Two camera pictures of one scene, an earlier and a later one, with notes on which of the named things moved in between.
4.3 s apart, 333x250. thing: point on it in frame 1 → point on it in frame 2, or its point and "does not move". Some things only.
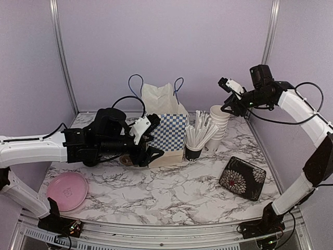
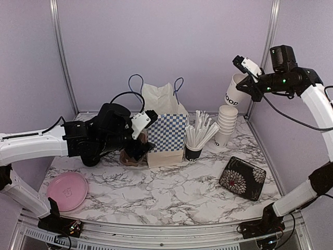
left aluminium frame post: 61,50 does not move
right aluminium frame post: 269,39 does not move
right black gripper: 238,110 → 251,89
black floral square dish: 243,178 does not move
